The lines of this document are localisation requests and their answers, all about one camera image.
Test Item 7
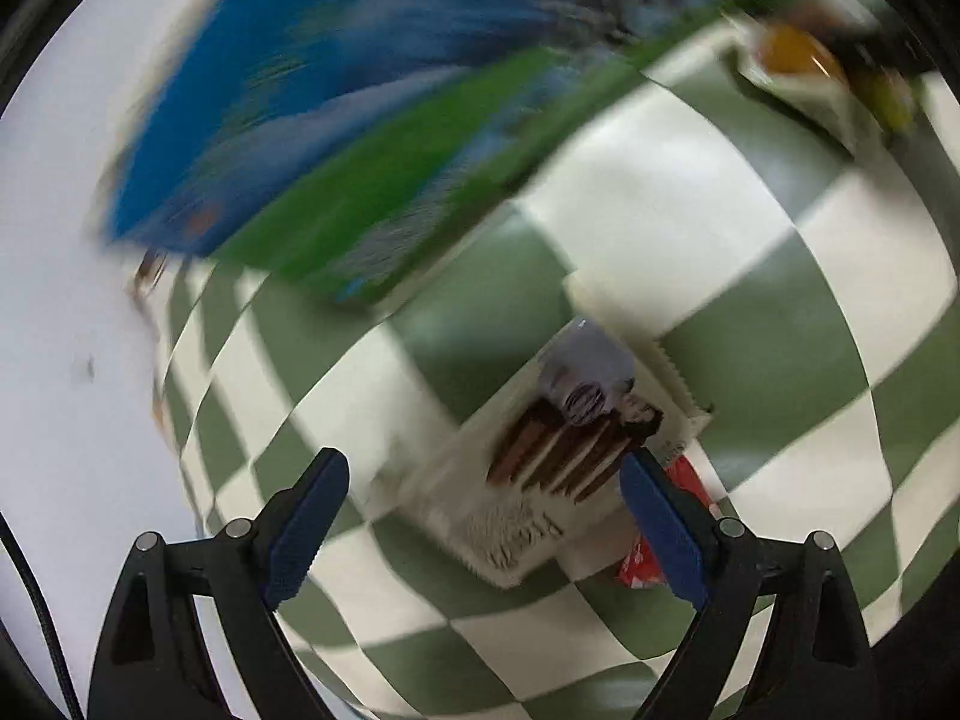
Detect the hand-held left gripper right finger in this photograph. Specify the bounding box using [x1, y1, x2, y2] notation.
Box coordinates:
[621, 448, 878, 720]

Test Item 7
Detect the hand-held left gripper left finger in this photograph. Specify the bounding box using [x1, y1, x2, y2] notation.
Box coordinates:
[86, 448, 350, 720]

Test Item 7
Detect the white chocolate stick packet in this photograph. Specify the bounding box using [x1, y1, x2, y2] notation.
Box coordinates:
[405, 319, 713, 590]

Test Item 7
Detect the blue printed cardboard box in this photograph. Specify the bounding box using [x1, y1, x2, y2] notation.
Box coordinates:
[94, 0, 758, 310]

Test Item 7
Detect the small red snack packet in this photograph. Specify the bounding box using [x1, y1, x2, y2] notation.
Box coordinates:
[615, 457, 713, 590]

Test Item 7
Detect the green white checkered mat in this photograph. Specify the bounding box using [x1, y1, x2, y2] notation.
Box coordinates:
[139, 15, 960, 720]

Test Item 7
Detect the bear print pillow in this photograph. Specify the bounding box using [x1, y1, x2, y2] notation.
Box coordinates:
[127, 247, 177, 301]

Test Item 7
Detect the colourful candy packet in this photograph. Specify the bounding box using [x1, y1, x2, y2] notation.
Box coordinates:
[847, 15, 927, 136]

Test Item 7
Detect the black cable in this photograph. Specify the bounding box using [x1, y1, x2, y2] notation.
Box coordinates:
[0, 517, 85, 720]

